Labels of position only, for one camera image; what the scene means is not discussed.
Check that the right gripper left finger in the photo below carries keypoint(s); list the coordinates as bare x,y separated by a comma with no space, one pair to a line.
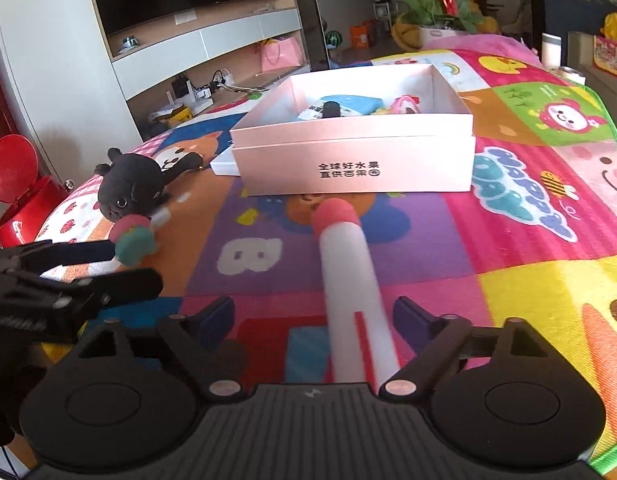
199,352

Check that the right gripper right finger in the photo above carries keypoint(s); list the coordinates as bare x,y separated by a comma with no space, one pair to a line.
437,342

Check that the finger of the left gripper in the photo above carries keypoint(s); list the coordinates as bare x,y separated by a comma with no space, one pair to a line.
45,255
86,297

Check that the pink teal plush lollipop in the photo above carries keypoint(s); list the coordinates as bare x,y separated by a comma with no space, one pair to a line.
135,237

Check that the white red foam rocket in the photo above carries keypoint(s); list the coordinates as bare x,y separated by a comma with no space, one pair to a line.
361,343

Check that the yellow pink plush toy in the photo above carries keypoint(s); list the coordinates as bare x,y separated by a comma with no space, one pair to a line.
403,105

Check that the blue white plush milk carton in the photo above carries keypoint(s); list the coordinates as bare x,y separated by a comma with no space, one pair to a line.
342,105

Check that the red trash bin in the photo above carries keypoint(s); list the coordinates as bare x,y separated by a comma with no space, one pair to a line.
30,196

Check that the black plush cat toy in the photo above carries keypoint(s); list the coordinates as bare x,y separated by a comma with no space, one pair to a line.
135,184

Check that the colourful cartoon play mat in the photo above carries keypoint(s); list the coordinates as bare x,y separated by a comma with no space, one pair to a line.
406,270

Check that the white tv cabinet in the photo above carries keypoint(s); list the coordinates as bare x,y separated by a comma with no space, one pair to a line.
68,93

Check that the pink cardboard box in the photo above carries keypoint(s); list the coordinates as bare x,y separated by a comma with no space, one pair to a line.
427,152

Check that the pink gift bag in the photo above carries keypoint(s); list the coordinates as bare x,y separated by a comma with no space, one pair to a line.
279,54

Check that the yellow banana plush chair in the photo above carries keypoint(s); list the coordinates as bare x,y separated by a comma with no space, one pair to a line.
407,32

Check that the white metal cup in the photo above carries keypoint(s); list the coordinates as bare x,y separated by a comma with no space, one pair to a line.
552,51

